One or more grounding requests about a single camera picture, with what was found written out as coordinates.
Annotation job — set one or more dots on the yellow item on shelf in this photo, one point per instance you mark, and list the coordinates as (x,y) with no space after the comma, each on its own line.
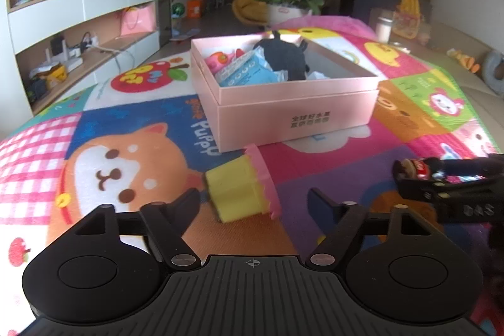
(56,74)

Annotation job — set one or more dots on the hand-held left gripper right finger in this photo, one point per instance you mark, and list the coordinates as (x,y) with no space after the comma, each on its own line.
(321,202)

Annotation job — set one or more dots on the white thermos cup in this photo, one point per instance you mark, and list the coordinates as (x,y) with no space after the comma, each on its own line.
(384,29)

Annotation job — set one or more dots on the skateboard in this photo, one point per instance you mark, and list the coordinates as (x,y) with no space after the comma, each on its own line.
(184,35)

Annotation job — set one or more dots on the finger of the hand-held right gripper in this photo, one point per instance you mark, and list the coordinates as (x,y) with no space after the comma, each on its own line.
(453,198)
(468,166)

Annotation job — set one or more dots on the beige sofa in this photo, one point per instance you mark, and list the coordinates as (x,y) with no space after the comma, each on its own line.
(480,96)

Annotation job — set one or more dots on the black plush toy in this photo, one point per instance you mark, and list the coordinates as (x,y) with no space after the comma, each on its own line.
(283,56)

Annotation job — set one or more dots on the grey neck pillow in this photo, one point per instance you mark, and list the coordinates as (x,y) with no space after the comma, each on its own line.
(490,68)

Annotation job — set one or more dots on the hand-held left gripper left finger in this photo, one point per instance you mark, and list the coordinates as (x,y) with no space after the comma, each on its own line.
(189,202)

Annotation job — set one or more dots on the small dark bottle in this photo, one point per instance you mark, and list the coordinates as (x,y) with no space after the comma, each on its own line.
(413,168)

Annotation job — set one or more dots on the orange and green toy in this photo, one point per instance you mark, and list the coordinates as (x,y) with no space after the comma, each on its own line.
(464,60)

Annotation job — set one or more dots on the colourful printed play mat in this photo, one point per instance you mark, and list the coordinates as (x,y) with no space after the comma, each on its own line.
(138,115)

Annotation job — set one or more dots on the yellow sponge cake toy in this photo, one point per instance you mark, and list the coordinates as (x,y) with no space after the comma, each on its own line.
(236,188)

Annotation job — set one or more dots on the orange box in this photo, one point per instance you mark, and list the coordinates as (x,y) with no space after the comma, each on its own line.
(195,8)

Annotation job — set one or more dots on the watermelon ball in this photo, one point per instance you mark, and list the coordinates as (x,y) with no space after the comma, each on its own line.
(178,10)

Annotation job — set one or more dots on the pink gift bag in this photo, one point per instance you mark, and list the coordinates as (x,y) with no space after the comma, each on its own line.
(138,20)

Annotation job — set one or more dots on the pink toy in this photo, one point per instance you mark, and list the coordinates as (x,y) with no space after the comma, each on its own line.
(218,60)

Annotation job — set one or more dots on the blue and white tissue packet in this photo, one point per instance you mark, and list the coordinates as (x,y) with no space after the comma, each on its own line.
(244,74)

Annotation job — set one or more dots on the white and wood wall cabinet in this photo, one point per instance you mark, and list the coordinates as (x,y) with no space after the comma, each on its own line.
(90,9)

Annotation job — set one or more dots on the yellow cartoon toy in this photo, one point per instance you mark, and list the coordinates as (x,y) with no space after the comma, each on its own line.
(408,17)

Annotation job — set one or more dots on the pink cardboard box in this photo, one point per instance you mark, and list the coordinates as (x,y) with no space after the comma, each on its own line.
(299,115)

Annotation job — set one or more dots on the black router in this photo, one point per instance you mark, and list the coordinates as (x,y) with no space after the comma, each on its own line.
(58,44)

